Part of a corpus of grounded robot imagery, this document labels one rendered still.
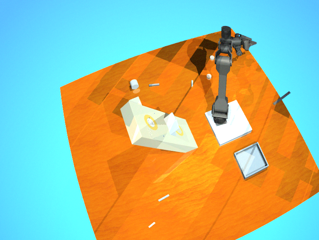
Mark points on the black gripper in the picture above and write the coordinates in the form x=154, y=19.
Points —
x=241, y=40

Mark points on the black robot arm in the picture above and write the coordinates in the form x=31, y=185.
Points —
x=223, y=63

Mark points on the light blue square tray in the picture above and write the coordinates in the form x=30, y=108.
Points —
x=251, y=160

